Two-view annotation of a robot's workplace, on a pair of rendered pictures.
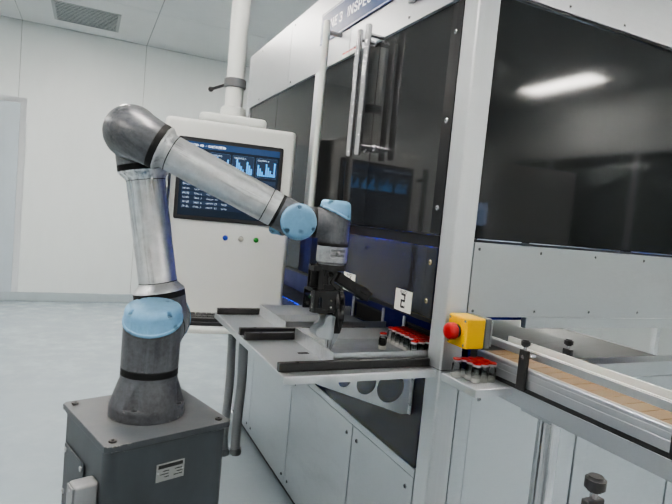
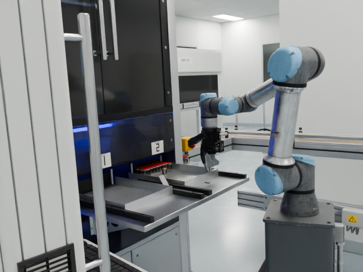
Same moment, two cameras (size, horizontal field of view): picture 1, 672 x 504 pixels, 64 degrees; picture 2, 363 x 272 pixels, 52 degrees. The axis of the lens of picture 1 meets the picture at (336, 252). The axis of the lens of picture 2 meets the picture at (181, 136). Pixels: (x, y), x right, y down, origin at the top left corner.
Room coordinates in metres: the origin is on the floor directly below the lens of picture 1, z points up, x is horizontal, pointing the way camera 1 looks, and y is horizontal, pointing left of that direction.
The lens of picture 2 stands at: (2.15, 1.45, 1.33)
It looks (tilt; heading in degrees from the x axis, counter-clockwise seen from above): 8 degrees down; 244
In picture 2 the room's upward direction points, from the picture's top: 3 degrees counter-clockwise
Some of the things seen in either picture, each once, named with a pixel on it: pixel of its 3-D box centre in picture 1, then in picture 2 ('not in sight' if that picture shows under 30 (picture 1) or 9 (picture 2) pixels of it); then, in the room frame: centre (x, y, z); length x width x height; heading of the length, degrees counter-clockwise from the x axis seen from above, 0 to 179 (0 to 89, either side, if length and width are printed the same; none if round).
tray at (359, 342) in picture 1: (370, 344); (173, 174); (1.43, -0.12, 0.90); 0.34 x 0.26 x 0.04; 115
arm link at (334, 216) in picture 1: (333, 223); (209, 105); (1.29, 0.01, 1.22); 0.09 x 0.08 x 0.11; 99
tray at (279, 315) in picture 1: (321, 318); (120, 192); (1.74, 0.03, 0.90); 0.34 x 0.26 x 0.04; 115
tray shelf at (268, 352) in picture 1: (321, 339); (161, 190); (1.55, 0.02, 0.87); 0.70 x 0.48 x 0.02; 25
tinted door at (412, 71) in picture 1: (408, 127); (136, 45); (1.55, -0.17, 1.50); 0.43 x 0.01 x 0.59; 25
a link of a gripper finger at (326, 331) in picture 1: (326, 333); (213, 162); (1.28, 0.01, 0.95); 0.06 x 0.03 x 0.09; 115
